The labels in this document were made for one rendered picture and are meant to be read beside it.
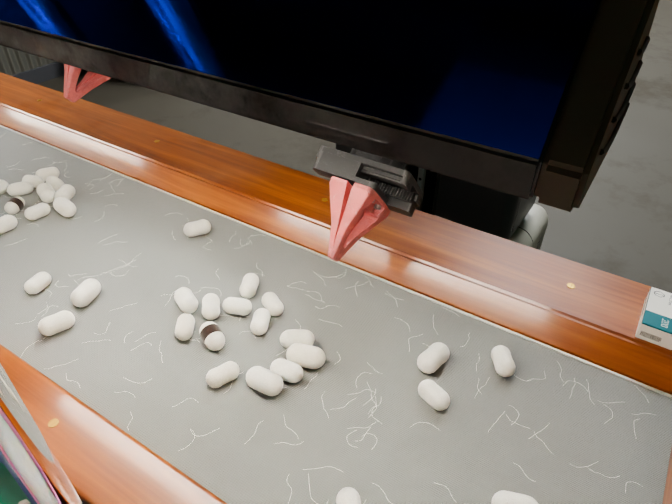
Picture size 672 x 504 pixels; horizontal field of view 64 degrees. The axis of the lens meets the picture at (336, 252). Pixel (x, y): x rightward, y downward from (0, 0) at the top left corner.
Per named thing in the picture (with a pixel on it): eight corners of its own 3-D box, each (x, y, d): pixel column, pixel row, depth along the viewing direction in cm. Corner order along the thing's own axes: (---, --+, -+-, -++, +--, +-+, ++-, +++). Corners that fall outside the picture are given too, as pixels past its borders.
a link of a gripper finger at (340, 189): (362, 268, 48) (404, 175, 49) (298, 242, 51) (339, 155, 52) (383, 283, 54) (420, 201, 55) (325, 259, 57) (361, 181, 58)
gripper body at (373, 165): (402, 189, 49) (434, 118, 50) (311, 160, 53) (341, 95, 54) (418, 212, 55) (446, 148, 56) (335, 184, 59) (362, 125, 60)
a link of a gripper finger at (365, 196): (340, 259, 49) (381, 168, 50) (279, 234, 52) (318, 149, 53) (363, 275, 55) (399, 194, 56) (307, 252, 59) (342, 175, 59)
